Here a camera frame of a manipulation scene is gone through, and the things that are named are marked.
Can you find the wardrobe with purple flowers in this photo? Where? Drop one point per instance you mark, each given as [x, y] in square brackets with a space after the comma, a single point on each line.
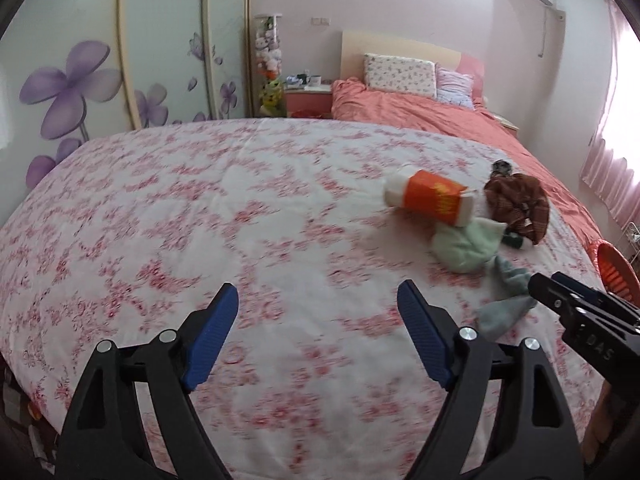
[125, 50]

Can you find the floral pink white tablecloth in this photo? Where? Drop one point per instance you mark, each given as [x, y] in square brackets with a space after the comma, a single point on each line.
[250, 235]

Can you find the orange plastic basket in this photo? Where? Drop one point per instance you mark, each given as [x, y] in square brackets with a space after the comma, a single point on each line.
[612, 270]

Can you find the beige nightstand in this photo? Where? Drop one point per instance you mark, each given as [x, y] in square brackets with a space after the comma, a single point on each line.
[507, 124]

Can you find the orange white bottle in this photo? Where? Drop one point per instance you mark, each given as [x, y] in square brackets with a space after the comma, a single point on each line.
[430, 192]

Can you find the brown plaid cloth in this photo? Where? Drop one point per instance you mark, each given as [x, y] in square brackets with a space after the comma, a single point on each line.
[515, 200]

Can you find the pink striped pillow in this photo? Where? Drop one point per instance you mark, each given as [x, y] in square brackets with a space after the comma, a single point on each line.
[455, 87]

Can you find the pink curtain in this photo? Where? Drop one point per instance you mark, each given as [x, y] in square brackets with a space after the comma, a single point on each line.
[617, 160]

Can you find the floral pillow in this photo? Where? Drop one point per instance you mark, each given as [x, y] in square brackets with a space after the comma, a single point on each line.
[400, 75]

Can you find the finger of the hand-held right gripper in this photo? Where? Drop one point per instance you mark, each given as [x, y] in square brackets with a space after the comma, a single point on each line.
[595, 340]
[590, 290]

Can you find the grey sock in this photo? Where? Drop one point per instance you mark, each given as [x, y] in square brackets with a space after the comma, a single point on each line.
[505, 310]

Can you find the white mug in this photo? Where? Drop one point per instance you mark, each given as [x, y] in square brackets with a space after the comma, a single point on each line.
[315, 80]

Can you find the small dark green item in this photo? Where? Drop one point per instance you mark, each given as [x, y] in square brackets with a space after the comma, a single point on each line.
[517, 240]

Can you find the coral pink duvet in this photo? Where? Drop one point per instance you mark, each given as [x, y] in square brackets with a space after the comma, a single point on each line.
[450, 125]

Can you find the pale green sock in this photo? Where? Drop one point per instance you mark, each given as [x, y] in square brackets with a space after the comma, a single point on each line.
[465, 247]

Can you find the yellow plush toy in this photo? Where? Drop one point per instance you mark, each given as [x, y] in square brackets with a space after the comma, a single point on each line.
[271, 97]

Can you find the pink nightstand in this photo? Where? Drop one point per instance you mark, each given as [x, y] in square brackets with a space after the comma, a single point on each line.
[307, 105]

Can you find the air conditioner pipe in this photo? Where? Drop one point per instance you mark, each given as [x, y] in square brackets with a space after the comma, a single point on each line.
[542, 30]

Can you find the clear tube of plush toys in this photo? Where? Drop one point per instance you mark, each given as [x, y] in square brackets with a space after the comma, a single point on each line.
[269, 50]

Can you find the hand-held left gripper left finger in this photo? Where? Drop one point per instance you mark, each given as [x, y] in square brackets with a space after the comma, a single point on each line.
[210, 335]

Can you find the beige pink headboard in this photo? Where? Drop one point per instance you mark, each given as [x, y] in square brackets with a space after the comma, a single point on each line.
[390, 42]

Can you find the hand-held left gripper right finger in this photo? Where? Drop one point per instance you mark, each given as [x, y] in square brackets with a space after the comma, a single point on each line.
[425, 335]

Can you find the white wall switch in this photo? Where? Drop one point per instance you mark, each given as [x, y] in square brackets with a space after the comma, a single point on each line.
[320, 21]

